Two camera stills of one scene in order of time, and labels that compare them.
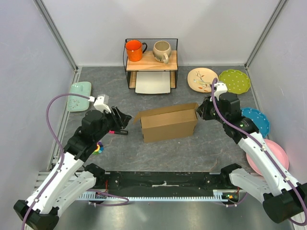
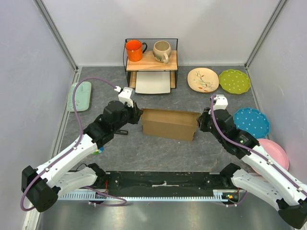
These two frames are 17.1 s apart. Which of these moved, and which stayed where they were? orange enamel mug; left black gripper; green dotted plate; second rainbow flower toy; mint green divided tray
Moved: left black gripper
Stayed: green dotted plate; orange enamel mug; second rainbow flower toy; mint green divided tray
